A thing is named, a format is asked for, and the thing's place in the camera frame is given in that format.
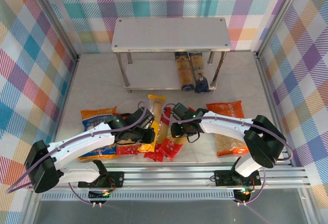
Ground red spaghetti bag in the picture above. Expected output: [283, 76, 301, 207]
[143, 146, 165, 161]
[156, 136, 186, 162]

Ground red fusilli pasta bag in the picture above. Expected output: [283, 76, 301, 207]
[113, 111, 145, 156]

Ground blue orange orecchiette pasta bag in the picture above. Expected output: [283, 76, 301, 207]
[77, 106, 118, 161]

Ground yellow spaghetti bag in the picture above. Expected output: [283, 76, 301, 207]
[137, 94, 169, 153]

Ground orange short pasta bag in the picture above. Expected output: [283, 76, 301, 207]
[206, 100, 250, 157]

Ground spaghetti bag dark blue ends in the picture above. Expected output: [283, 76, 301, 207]
[174, 51, 193, 92]

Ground spaghetti bag large blue print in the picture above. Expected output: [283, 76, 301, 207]
[189, 51, 208, 94]

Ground two-tier metal shelf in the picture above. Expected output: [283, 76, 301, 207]
[111, 17, 231, 94]

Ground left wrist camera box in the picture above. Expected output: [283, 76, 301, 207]
[131, 107, 156, 130]

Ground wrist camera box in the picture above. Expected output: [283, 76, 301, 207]
[131, 107, 156, 130]
[170, 102, 191, 121]

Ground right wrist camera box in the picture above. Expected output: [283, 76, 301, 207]
[170, 102, 191, 121]

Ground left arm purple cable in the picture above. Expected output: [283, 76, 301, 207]
[5, 101, 149, 206]

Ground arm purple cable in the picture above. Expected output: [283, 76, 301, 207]
[161, 103, 295, 206]
[5, 101, 149, 206]

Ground aluminium mounting rail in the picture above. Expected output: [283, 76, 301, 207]
[28, 162, 311, 191]

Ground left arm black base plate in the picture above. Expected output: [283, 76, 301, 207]
[77, 171, 125, 189]

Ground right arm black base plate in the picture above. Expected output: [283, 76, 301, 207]
[214, 169, 262, 187]

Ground slotted grey cable duct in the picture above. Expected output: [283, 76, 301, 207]
[40, 192, 236, 201]

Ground aluminium frame side rail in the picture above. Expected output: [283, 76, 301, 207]
[46, 54, 80, 166]
[255, 53, 294, 167]

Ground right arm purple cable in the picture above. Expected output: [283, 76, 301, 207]
[161, 103, 295, 206]

